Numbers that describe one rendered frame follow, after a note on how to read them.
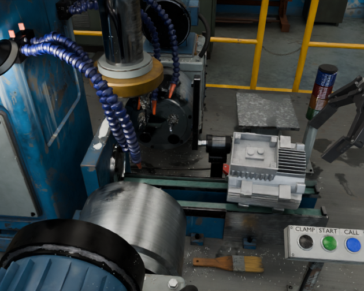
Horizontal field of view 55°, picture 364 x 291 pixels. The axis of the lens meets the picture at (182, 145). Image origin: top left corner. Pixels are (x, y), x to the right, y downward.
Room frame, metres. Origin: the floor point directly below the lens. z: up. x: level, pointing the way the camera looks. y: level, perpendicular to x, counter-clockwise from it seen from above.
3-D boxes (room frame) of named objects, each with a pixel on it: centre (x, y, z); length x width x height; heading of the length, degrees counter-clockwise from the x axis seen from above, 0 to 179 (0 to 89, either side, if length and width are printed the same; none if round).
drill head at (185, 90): (1.10, 0.07, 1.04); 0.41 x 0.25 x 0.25; 175
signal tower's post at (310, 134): (1.03, -0.47, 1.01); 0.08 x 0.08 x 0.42; 85
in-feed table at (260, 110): (1.27, -0.36, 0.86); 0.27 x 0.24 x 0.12; 175
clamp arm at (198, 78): (0.90, -0.04, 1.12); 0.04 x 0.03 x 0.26; 85
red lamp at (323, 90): (1.03, -0.47, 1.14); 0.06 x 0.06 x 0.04
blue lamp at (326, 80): (1.03, -0.47, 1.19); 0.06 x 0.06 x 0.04
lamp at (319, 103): (1.03, -0.47, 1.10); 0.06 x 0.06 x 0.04
